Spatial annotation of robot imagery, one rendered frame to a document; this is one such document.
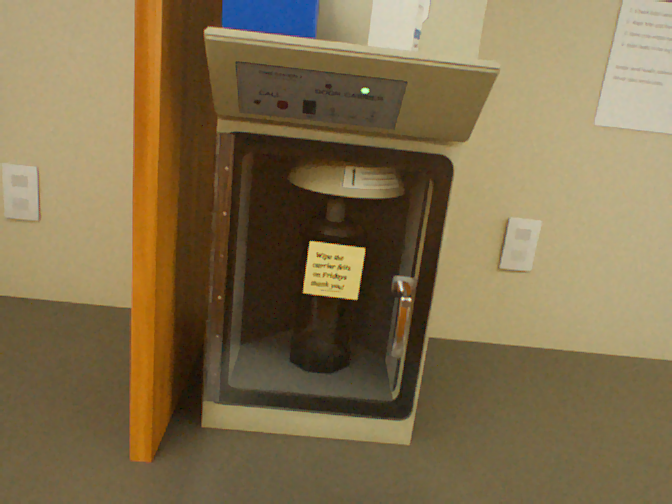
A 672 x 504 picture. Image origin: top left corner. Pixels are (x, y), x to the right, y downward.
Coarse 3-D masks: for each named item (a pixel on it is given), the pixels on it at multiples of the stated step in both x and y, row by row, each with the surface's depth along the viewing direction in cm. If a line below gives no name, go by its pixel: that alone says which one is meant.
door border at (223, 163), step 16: (224, 144) 78; (224, 160) 78; (224, 176) 79; (224, 192) 80; (224, 208) 80; (224, 224) 81; (224, 240) 82; (224, 256) 82; (208, 272) 83; (224, 272) 83; (224, 288) 84; (208, 304) 84; (224, 304) 85; (208, 352) 87; (208, 368) 88; (208, 384) 88; (208, 400) 89
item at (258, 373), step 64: (256, 192) 80; (320, 192) 80; (384, 192) 80; (448, 192) 80; (256, 256) 83; (384, 256) 83; (256, 320) 85; (320, 320) 86; (384, 320) 86; (256, 384) 89; (320, 384) 89; (384, 384) 89
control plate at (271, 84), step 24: (240, 72) 68; (264, 72) 68; (288, 72) 68; (312, 72) 67; (240, 96) 72; (264, 96) 72; (288, 96) 71; (312, 96) 71; (336, 96) 71; (360, 96) 70; (384, 96) 70; (312, 120) 75; (336, 120) 75; (360, 120) 74; (384, 120) 74
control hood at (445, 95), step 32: (224, 32) 64; (224, 64) 67; (288, 64) 67; (320, 64) 66; (352, 64) 66; (384, 64) 66; (416, 64) 65; (448, 64) 65; (480, 64) 65; (224, 96) 72; (416, 96) 70; (448, 96) 70; (480, 96) 69; (352, 128) 76; (416, 128) 75; (448, 128) 75
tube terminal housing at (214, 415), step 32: (320, 0) 74; (352, 0) 74; (448, 0) 74; (480, 0) 74; (320, 32) 75; (352, 32) 75; (448, 32) 75; (480, 32) 75; (224, 128) 78; (256, 128) 78; (288, 128) 78; (320, 128) 78; (224, 416) 92; (256, 416) 92; (288, 416) 92; (320, 416) 92
